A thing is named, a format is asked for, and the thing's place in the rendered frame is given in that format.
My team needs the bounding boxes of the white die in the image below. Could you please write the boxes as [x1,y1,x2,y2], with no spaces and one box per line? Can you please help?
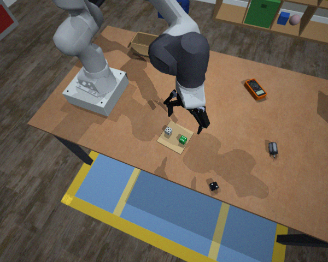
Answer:
[165,126,172,135]

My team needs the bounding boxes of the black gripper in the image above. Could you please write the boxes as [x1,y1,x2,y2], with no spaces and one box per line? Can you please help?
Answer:
[163,90,210,135]

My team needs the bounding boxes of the black die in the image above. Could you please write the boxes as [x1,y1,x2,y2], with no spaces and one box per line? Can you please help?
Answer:
[209,182,219,191]

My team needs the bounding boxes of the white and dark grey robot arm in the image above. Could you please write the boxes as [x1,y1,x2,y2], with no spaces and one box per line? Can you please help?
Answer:
[52,0,209,109]

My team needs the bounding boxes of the green die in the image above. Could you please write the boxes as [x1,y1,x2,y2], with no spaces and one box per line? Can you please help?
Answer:
[179,135,187,145]

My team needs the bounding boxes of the orange digital multimeter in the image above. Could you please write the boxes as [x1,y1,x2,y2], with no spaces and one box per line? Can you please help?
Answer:
[244,79,267,100]

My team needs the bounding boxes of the beige square mat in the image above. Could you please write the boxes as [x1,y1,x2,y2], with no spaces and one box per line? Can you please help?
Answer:
[157,121,194,154]

